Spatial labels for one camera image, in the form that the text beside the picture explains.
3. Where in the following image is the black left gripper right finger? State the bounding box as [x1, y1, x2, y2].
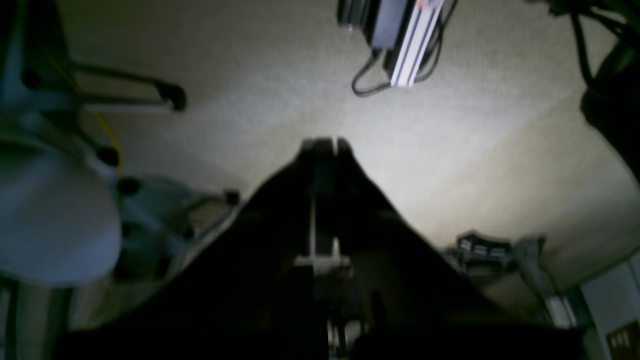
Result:
[335, 137, 584, 360]

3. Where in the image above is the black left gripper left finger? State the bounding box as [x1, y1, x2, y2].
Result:
[52, 137, 333, 360]

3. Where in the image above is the grey office chair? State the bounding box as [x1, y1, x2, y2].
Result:
[0, 0, 241, 291]

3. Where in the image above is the black power adapter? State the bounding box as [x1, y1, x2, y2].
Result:
[336, 0, 458, 98]

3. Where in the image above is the aluminium frame foot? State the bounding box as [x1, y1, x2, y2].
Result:
[441, 230, 578, 329]

